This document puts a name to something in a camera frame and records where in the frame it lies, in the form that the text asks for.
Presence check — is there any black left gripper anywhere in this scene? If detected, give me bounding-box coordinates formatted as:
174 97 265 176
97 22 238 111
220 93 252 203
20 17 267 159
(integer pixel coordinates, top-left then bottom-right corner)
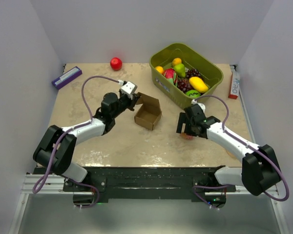
111 89 140 119

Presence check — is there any purple rectangular box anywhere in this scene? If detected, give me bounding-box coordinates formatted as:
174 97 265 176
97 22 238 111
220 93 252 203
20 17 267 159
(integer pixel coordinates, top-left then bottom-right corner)
51 66 82 90

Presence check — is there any green pear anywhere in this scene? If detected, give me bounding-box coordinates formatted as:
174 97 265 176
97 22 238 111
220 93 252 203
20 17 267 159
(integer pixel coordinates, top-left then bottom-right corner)
173 63 186 78

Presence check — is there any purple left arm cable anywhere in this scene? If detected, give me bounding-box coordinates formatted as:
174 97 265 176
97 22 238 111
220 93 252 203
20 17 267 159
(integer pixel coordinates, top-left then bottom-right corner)
33 76 125 209

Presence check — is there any dark purple grape bunch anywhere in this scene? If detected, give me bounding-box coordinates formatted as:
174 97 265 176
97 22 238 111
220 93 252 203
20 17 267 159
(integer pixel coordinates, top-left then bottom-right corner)
186 69 202 79

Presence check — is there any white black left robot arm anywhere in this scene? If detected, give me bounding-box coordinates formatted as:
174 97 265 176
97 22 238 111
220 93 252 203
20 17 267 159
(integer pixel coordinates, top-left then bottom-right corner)
33 93 141 191

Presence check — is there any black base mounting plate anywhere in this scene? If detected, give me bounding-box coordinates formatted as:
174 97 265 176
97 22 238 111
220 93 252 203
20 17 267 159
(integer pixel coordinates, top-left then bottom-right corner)
67 166 238 207

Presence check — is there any yellow orange fruit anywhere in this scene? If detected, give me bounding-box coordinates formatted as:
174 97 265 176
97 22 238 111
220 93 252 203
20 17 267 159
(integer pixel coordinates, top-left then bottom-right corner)
155 66 164 75

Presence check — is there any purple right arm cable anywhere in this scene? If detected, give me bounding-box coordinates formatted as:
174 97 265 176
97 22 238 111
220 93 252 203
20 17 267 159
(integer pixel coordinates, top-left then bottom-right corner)
192 95 290 210

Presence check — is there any brown cardboard paper box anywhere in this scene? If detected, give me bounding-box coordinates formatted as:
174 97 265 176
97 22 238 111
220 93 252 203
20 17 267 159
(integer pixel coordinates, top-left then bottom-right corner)
134 93 162 131

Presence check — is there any green plastic tub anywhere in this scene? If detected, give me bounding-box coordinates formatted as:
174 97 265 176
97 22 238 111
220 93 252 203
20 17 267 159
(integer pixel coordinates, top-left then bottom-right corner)
149 43 223 109

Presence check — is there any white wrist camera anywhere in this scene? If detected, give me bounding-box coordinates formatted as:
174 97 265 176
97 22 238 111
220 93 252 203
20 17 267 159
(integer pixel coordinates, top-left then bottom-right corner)
120 81 137 99
191 99 206 112

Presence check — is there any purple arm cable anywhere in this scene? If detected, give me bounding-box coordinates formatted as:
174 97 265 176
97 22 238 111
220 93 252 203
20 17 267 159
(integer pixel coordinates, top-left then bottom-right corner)
33 76 125 209
192 95 290 210

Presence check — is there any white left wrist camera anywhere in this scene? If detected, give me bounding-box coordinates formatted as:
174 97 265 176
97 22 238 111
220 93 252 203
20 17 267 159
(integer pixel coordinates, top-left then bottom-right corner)
120 81 137 99

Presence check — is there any red grape bunch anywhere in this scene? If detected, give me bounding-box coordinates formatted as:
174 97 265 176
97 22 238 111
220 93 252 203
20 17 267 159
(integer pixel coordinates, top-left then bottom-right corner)
177 78 193 93

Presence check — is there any red white toothpaste box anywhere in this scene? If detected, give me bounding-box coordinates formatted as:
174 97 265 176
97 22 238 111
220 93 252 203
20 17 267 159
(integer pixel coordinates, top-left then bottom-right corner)
228 71 240 99

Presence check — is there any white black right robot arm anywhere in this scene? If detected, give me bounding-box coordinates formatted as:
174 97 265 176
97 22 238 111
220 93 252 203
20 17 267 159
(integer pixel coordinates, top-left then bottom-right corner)
176 104 282 195

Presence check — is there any aluminium front rail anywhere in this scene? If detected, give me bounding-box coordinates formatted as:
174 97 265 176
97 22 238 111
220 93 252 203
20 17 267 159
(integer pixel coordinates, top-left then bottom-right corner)
21 174 279 195

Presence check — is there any red apple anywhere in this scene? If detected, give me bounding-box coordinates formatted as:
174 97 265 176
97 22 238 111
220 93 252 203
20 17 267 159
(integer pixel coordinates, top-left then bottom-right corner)
110 57 123 71

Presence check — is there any yellow mango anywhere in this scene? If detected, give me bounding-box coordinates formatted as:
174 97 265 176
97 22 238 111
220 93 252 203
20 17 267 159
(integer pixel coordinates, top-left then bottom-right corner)
189 77 209 93

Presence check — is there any pink dragon fruit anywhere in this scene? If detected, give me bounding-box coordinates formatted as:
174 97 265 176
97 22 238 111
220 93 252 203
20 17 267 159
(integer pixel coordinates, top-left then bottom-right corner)
163 68 178 85

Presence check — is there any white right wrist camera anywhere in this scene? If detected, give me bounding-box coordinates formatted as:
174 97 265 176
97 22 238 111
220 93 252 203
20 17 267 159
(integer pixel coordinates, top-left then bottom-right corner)
191 99 206 112

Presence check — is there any pink ice cream toy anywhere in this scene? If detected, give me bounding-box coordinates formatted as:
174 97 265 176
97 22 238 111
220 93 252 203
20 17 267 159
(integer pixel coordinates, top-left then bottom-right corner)
180 133 193 140

